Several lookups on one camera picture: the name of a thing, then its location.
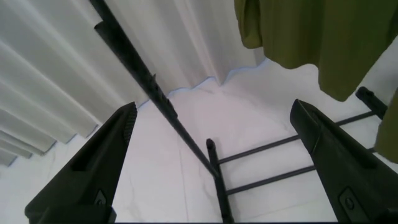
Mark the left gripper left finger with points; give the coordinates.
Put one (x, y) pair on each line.
(93, 168)

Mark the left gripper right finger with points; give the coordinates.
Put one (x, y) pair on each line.
(357, 186)

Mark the green shirt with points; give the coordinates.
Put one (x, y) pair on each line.
(326, 37)

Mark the black clothes rack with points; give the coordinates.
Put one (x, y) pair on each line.
(133, 62)

